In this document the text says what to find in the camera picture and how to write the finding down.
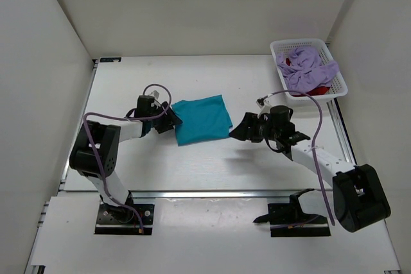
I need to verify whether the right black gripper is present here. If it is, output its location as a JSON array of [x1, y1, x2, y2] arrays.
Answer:
[[230, 112, 281, 143]]

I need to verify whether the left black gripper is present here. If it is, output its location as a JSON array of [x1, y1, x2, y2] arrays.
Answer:
[[148, 101, 182, 134]]

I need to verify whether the teal t shirt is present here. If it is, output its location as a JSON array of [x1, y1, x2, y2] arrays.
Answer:
[[172, 95, 232, 146]]

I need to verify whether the lilac t shirt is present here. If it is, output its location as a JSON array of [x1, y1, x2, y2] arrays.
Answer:
[[275, 47, 340, 97]]

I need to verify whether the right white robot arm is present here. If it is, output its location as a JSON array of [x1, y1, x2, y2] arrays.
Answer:
[[229, 103, 391, 232]]

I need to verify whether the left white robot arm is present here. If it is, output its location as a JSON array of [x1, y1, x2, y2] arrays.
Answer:
[[69, 92, 183, 223]]

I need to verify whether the red t shirt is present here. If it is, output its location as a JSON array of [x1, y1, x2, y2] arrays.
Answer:
[[282, 58, 331, 97]]

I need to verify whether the dark label sticker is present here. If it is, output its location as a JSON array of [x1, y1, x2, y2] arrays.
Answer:
[[99, 57, 122, 63]]

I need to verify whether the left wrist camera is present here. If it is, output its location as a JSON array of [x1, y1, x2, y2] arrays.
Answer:
[[149, 90, 160, 99]]

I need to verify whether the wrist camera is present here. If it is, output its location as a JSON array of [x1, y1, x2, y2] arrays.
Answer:
[[256, 94, 272, 109], [149, 90, 160, 99]]

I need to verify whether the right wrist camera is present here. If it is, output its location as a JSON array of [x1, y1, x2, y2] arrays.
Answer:
[[256, 94, 272, 109]]

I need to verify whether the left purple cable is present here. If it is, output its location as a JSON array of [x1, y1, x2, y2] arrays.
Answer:
[[83, 83, 172, 235]]

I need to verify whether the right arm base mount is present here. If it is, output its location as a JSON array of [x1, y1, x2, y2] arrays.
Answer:
[[253, 189, 331, 237]]

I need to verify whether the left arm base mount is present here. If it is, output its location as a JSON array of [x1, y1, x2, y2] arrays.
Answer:
[[94, 196, 155, 235]]

